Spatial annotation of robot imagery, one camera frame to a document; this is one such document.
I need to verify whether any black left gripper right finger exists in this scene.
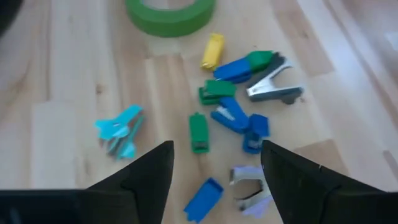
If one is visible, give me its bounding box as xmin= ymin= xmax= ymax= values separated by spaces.
xmin=260 ymin=139 xmax=384 ymax=224

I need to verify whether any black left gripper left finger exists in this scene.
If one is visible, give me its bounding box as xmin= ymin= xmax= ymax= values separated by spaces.
xmin=88 ymin=140 xmax=175 ymax=224

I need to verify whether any lavender staple remover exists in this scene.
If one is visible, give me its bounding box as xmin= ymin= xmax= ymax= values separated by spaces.
xmin=229 ymin=164 xmax=274 ymax=218

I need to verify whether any blue mini stapler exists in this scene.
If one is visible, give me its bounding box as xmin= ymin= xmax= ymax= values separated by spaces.
xmin=242 ymin=113 xmax=270 ymax=155
xmin=213 ymin=57 xmax=253 ymax=84
xmin=183 ymin=177 xmax=224 ymax=223
xmin=210 ymin=96 xmax=250 ymax=135

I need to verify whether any green mini stapler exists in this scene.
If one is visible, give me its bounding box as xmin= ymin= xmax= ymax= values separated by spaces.
xmin=245 ymin=50 xmax=275 ymax=73
xmin=198 ymin=79 xmax=237 ymax=106
xmin=188 ymin=112 xmax=210 ymax=154

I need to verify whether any yellow mini stapler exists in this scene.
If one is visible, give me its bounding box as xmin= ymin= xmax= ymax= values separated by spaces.
xmin=200 ymin=32 xmax=225 ymax=71

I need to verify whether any green tape roll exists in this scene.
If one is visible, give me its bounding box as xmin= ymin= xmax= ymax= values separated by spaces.
xmin=125 ymin=0 xmax=217 ymax=39

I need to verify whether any cyan staple remover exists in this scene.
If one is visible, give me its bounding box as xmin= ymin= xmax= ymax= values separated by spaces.
xmin=94 ymin=104 xmax=146 ymax=161

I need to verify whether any black staple remover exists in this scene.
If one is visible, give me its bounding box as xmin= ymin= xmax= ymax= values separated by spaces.
xmin=246 ymin=52 xmax=305 ymax=106

